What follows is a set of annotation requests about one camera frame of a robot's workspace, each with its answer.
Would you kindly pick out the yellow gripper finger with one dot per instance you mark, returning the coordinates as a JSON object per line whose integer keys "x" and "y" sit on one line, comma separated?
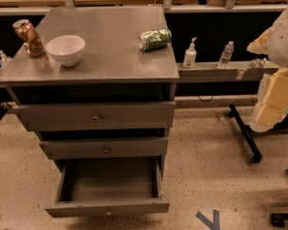
{"x": 261, "y": 45}
{"x": 272, "y": 101}

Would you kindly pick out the green soda can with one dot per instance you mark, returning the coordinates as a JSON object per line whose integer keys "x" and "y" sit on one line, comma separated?
{"x": 154, "y": 39}

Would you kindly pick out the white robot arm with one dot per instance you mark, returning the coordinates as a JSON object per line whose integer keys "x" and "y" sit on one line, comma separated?
{"x": 278, "y": 52}

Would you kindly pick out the top grey drawer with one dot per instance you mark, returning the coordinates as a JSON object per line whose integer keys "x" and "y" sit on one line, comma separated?
{"x": 90, "y": 116}

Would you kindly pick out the grey drawer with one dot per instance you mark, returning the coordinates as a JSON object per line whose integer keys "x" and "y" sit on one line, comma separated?
{"x": 114, "y": 147}
{"x": 90, "y": 116}
{"x": 109, "y": 187}

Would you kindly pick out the middle grey drawer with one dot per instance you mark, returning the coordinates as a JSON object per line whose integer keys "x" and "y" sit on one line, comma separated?
{"x": 114, "y": 147}

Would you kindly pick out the grey drawer cabinet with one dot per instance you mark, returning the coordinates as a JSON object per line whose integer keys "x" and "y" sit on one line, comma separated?
{"x": 113, "y": 69}

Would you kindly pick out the bottom grey drawer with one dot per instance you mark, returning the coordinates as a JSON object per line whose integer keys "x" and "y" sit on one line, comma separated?
{"x": 109, "y": 187}

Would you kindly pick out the orange soda can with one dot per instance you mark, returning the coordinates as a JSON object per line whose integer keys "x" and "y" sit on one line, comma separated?
{"x": 31, "y": 40}

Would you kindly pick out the crumpled clear wrapper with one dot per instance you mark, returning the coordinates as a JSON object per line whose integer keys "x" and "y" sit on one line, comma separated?
{"x": 259, "y": 62}

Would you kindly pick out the clear water bottle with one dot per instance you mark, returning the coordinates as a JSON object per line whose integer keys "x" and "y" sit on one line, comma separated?
{"x": 226, "y": 55}

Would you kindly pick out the black stand leg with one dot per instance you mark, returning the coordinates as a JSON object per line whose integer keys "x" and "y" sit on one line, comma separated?
{"x": 233, "y": 113}

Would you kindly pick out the white pump bottle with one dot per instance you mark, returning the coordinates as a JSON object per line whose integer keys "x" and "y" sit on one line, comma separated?
{"x": 190, "y": 55}

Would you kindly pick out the black chair base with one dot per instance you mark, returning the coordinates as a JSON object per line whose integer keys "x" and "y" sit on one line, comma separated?
{"x": 278, "y": 219}

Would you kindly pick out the white bowl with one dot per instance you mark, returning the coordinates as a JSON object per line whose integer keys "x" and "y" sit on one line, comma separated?
{"x": 67, "y": 50}

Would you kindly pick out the clear sanitizer bottle left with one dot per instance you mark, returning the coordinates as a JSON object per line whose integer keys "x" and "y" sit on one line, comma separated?
{"x": 4, "y": 59}

